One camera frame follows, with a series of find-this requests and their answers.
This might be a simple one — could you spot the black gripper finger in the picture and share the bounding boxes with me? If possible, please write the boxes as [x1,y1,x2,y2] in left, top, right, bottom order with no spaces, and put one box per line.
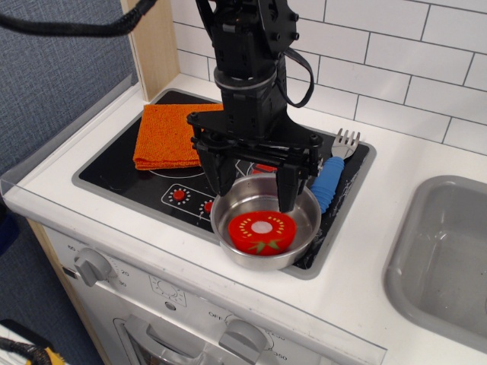
[276,166,306,212]
[196,145,237,196]

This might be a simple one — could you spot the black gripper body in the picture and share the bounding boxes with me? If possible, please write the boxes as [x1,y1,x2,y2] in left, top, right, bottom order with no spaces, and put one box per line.
[187,68,323,177]

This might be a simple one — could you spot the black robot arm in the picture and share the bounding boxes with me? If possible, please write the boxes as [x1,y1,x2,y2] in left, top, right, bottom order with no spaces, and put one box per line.
[187,1,323,212]

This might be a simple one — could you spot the orange folded cloth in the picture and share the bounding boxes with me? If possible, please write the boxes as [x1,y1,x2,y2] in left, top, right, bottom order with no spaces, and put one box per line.
[133,103,223,170]

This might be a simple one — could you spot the silver metal pot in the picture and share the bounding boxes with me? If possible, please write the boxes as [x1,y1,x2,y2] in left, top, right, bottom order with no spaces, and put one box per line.
[210,173,321,271]

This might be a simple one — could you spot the black toy stove top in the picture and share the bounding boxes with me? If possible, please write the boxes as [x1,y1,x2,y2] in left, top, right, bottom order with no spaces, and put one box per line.
[71,88,377,281]

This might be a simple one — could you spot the red toy tomato half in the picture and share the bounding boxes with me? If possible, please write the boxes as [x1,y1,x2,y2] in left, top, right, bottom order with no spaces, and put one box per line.
[228,211,298,256]

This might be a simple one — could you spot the wooden side panel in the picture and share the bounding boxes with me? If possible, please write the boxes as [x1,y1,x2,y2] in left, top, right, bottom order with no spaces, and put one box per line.
[129,0,180,102]

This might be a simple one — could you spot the grey left oven knob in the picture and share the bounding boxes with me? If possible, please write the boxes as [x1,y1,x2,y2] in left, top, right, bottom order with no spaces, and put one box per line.
[74,248,112,287]

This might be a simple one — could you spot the grey oven knob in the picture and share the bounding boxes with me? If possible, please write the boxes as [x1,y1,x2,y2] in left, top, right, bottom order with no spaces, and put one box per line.
[74,248,112,287]
[218,319,268,364]

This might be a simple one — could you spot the grey right oven knob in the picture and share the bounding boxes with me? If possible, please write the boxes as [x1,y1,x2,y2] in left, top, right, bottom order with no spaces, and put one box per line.
[218,319,268,364]

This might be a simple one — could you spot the white toy oven front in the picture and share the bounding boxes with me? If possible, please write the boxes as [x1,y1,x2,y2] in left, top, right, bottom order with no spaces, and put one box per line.
[41,227,385,364]

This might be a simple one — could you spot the grey toy sink basin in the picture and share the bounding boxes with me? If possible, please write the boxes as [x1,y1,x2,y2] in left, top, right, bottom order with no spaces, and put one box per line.
[385,176,486,352]

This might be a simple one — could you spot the black yellow object corner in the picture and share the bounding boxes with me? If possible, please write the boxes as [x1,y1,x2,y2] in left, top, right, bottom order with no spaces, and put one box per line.
[1,319,67,364]

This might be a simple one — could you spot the blue handled silver fork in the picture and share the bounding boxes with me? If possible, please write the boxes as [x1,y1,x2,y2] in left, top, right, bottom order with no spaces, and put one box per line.
[310,129,361,214]

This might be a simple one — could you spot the thin black wire loop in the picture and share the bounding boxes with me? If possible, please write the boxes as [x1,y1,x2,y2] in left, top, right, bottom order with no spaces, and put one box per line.
[275,47,316,108]

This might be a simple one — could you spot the black braided cable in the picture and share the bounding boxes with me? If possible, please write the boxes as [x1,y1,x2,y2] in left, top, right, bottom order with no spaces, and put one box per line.
[0,0,158,38]

